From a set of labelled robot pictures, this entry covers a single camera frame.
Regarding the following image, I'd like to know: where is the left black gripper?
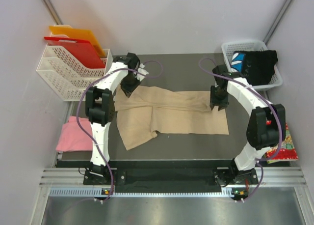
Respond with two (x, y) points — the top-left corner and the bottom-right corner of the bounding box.
(120, 73), (141, 98)

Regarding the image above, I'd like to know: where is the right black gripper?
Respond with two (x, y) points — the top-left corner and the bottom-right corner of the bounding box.
(210, 85), (229, 111)

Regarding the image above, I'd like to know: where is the beige t shirt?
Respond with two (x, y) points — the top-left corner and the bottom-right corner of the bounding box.
(114, 86), (229, 150)

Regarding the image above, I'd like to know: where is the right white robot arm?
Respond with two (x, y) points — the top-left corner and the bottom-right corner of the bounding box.
(209, 65), (286, 186)

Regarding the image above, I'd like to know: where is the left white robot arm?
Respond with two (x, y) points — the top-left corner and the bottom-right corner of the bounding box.
(84, 53), (148, 185)

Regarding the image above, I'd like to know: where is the black t shirt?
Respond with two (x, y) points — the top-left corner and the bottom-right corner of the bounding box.
(231, 50), (278, 85)

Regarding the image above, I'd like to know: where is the red plastic folder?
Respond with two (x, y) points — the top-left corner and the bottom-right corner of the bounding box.
(44, 36), (105, 69)

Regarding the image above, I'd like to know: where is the pink folded t shirt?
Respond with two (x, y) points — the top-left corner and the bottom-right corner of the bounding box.
(55, 116), (93, 152)

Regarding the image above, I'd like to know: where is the white perforated file organizer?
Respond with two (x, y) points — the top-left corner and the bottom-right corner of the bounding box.
(36, 46), (113, 102)

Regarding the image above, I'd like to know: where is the orange plastic folder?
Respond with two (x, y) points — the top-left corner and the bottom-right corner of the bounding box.
(49, 25), (106, 58)

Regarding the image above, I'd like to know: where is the colourful picture book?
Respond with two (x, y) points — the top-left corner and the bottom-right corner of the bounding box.
(266, 123), (299, 164)

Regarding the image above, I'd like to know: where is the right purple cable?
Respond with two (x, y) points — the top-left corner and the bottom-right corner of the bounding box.
(198, 57), (283, 202)

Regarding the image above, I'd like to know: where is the purple cable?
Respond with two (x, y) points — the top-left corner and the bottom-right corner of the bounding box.
(198, 57), (283, 202)
(76, 60), (164, 202)

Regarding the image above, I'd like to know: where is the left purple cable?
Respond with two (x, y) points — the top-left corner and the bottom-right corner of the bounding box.
(76, 60), (164, 202)

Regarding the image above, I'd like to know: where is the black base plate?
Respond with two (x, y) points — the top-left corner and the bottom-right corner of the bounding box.
(84, 168), (257, 188)

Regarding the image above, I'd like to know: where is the white slotted cable duct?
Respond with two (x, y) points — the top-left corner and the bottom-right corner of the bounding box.
(50, 187), (244, 197)

